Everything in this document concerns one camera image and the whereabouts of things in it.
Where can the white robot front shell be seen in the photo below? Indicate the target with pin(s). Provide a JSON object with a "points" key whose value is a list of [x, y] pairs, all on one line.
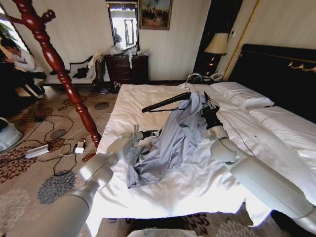
{"points": [[158, 233]]}

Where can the light blue shirt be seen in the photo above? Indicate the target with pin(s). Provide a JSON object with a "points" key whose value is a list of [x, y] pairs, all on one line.
{"points": [[172, 145]]}

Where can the dark bag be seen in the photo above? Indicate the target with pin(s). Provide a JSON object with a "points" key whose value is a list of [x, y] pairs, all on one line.
{"points": [[116, 87]]}

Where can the white rounded plastic base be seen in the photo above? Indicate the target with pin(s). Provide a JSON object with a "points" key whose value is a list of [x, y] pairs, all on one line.
{"points": [[10, 135]]}

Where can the white charger block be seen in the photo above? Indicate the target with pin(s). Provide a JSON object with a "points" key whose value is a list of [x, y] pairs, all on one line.
{"points": [[79, 148]]}

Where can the silver power supply box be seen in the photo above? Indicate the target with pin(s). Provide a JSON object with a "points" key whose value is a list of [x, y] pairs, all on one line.
{"points": [[37, 151]]}

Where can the red wooden coat stand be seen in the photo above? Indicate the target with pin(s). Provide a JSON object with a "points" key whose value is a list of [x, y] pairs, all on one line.
{"points": [[61, 74]]}

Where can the white pillow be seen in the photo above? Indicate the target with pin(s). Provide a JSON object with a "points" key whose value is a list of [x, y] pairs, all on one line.
{"points": [[242, 95], [288, 128]]}

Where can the black clothes hanger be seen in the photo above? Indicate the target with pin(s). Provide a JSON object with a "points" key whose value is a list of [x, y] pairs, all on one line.
{"points": [[168, 101]]}

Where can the bedside lamp cream shade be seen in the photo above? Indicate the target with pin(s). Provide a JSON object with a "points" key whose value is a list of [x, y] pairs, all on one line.
{"points": [[217, 44]]}

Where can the black garment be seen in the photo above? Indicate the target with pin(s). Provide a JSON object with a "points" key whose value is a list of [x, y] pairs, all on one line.
{"points": [[81, 72]]}

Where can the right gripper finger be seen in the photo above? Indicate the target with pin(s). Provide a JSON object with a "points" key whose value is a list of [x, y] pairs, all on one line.
{"points": [[214, 104], [206, 97]]}

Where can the clear plastic bags pile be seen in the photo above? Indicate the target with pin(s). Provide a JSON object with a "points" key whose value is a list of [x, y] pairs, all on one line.
{"points": [[123, 50]]}

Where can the dark wooden dresser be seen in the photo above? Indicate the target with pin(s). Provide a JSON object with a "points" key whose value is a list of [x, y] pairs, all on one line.
{"points": [[127, 70]]}

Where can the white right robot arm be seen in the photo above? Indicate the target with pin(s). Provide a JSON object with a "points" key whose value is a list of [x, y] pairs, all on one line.
{"points": [[259, 177]]}

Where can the white upholstered chaise bench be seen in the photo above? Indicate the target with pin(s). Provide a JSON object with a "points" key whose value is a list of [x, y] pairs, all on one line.
{"points": [[61, 79]]}

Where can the person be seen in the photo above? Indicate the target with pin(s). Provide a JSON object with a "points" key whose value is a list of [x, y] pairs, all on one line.
{"points": [[21, 61]]}

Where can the green potted plant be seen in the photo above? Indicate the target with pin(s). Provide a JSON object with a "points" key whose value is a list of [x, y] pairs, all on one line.
{"points": [[5, 30]]}

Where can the white desk telephone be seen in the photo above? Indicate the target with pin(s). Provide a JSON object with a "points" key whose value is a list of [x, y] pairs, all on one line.
{"points": [[217, 76]]}

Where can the white garment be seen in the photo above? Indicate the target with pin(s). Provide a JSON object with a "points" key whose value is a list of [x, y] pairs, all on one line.
{"points": [[95, 61]]}

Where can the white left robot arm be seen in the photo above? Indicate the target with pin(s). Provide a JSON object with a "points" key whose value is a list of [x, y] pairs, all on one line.
{"points": [[96, 170]]}

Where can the white bed duvet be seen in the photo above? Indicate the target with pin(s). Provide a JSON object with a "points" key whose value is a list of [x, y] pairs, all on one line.
{"points": [[197, 177]]}

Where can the purple slippers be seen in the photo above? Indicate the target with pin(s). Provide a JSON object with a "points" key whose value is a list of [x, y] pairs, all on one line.
{"points": [[105, 91]]}

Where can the wall mirror dark frame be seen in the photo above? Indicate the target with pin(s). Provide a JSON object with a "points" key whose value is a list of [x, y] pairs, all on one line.
{"points": [[123, 24]]}

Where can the framed painting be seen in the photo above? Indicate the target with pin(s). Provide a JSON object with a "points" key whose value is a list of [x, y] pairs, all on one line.
{"points": [[155, 14]]}

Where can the dark wooden headboard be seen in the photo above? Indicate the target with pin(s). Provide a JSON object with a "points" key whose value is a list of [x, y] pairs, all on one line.
{"points": [[271, 74]]}

